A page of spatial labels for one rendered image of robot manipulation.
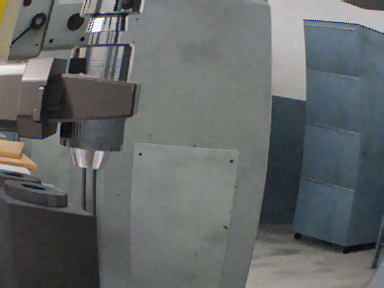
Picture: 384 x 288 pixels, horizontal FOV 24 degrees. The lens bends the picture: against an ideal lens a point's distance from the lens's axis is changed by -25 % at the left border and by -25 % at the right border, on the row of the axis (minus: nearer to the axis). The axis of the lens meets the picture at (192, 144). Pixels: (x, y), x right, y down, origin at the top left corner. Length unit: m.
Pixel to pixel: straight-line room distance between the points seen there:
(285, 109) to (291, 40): 0.74
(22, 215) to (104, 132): 0.33
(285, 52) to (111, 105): 9.83
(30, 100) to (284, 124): 9.84
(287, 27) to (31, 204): 9.57
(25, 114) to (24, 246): 0.36
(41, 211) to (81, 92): 0.34
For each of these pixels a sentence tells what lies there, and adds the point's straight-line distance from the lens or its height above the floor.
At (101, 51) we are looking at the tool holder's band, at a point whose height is 1.25.
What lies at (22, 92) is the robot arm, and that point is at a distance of 0.65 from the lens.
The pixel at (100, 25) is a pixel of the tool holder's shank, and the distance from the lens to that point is 0.69.
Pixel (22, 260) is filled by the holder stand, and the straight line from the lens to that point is 0.99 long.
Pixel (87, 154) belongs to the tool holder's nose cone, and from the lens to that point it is 0.69.
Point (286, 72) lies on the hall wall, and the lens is 10.48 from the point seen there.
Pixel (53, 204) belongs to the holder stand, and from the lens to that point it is 1.02.
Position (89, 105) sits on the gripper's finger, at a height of 1.22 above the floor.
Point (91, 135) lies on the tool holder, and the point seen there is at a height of 1.20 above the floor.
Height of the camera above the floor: 1.23
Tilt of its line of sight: 3 degrees down
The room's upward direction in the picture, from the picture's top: 5 degrees clockwise
